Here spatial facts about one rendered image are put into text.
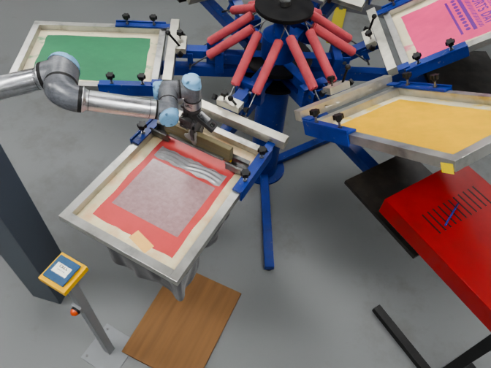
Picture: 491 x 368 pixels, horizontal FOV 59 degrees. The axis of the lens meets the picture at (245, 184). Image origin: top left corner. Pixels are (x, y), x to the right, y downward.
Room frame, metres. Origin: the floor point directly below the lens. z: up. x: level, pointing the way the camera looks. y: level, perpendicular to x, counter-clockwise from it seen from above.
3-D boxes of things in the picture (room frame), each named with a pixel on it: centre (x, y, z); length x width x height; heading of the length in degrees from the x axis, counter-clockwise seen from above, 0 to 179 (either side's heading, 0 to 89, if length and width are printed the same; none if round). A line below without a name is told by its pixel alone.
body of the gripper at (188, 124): (1.40, 0.26, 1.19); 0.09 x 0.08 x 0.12; 65
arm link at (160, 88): (1.36, 0.35, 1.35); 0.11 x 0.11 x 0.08; 13
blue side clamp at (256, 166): (1.29, -0.03, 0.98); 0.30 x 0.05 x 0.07; 155
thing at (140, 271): (0.92, 0.45, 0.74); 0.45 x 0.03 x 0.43; 65
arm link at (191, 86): (1.39, 0.25, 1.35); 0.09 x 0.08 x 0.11; 103
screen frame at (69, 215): (1.19, 0.32, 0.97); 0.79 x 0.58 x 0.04; 155
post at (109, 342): (0.73, 0.67, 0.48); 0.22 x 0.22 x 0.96; 65
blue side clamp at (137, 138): (1.52, 0.47, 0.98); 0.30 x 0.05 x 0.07; 155
